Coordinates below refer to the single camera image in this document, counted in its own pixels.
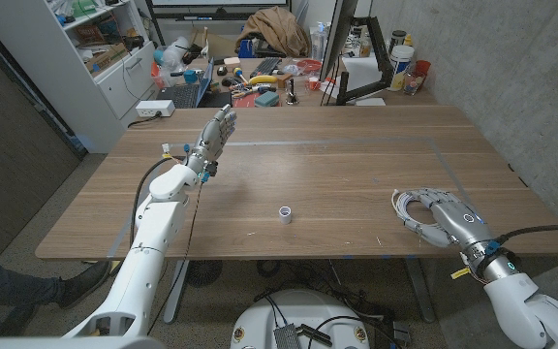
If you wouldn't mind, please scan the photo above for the clear plastic bag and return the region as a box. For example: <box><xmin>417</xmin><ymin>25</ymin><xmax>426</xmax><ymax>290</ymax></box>
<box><xmin>152</xmin><ymin>36</ymin><xmax>194</xmax><ymax>88</ymax></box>

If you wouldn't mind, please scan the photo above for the white shelf cabinet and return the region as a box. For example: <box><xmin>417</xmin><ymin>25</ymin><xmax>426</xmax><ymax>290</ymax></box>
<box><xmin>0</xmin><ymin>0</ymin><xmax>160</xmax><ymax>154</ymax></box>

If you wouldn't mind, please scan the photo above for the clear plastic cup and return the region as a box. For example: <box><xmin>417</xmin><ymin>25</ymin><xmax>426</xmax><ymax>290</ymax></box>
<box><xmin>403</xmin><ymin>72</ymin><xmax>425</xmax><ymax>96</ymax></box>

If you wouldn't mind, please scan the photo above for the white power strip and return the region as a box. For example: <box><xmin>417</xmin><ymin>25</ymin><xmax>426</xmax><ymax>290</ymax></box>
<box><xmin>135</xmin><ymin>99</ymin><xmax>176</xmax><ymax>118</ymax></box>

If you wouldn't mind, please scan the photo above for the black computer monitor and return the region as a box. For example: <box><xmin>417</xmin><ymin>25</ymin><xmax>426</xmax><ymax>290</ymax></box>
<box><xmin>319</xmin><ymin>0</ymin><xmax>359</xmax><ymax>82</ymax></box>

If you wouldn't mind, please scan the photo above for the brown jacket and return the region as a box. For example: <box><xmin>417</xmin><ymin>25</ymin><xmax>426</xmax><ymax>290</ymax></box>
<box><xmin>234</xmin><ymin>6</ymin><xmax>312</xmax><ymax>58</ymax></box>

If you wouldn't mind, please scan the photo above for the person's leg with black shoe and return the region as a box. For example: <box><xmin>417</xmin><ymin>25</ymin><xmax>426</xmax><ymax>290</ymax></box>
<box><xmin>0</xmin><ymin>255</ymin><xmax>113</xmax><ymax>338</ymax></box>

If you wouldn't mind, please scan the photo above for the white canister with lid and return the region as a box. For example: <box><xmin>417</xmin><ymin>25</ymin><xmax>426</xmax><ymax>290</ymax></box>
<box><xmin>387</xmin><ymin>44</ymin><xmax>416</xmax><ymax>92</ymax></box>

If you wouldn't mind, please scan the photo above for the grey metal table leg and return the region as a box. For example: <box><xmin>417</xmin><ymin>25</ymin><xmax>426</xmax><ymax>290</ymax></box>
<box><xmin>162</xmin><ymin>260</ymin><xmax>191</xmax><ymax>325</ymax></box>
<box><xmin>402</xmin><ymin>256</ymin><xmax>437</xmax><ymax>324</ymax></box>

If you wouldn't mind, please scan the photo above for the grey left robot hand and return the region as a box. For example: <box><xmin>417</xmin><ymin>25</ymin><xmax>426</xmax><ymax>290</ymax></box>
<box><xmin>184</xmin><ymin>104</ymin><xmax>237</xmax><ymax>179</ymax></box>

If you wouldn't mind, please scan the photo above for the white Ethernet cable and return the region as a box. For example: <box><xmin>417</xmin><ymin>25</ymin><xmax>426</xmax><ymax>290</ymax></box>
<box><xmin>390</xmin><ymin>188</ymin><xmax>444</xmax><ymax>235</ymax></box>

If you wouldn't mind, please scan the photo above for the teal box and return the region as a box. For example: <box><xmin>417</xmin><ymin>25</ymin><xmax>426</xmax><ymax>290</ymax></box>
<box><xmin>254</xmin><ymin>90</ymin><xmax>281</xmax><ymax>108</ymax></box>

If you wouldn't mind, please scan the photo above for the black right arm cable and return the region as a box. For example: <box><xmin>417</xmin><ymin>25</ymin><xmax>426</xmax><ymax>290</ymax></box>
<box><xmin>494</xmin><ymin>222</ymin><xmax>558</xmax><ymax>246</ymax></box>

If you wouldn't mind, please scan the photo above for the black keyboard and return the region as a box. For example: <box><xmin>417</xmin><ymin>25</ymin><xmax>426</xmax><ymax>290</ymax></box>
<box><xmin>249</xmin><ymin>56</ymin><xmax>283</xmax><ymax>79</ymax></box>

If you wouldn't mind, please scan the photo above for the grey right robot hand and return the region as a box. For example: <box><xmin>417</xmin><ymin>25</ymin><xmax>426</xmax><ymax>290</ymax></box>
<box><xmin>403</xmin><ymin>187</ymin><xmax>498</xmax><ymax>252</ymax></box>

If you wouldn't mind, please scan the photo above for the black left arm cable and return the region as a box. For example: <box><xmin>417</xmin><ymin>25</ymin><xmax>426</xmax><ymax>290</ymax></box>
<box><xmin>128</xmin><ymin>155</ymin><xmax>187</xmax><ymax>243</ymax></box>

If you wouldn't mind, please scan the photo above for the black lidded canister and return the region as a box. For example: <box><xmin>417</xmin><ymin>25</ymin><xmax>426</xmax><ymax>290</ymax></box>
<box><xmin>389</xmin><ymin>29</ymin><xmax>408</xmax><ymax>52</ymax></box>

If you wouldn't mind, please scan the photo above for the black round grille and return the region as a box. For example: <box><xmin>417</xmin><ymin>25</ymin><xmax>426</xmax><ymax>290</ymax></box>
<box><xmin>186</xmin><ymin>260</ymin><xmax>224</xmax><ymax>289</ymax></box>

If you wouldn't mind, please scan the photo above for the open black laptop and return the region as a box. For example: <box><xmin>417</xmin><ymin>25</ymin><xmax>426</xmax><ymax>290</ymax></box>
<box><xmin>155</xmin><ymin>56</ymin><xmax>216</xmax><ymax>110</ymax></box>

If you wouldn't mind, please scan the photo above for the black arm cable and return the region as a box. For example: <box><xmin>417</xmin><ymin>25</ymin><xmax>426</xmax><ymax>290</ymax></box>
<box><xmin>128</xmin><ymin>155</ymin><xmax>187</xmax><ymax>243</ymax></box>
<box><xmin>494</xmin><ymin>222</ymin><xmax>558</xmax><ymax>246</ymax></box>

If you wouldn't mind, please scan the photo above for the red bowl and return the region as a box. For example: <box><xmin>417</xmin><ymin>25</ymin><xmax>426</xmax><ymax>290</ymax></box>
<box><xmin>295</xmin><ymin>58</ymin><xmax>324</xmax><ymax>75</ymax></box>

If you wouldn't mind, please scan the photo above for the white robot torso base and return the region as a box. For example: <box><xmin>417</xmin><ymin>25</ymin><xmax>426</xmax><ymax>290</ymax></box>
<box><xmin>230</xmin><ymin>289</ymin><xmax>371</xmax><ymax>349</ymax></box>

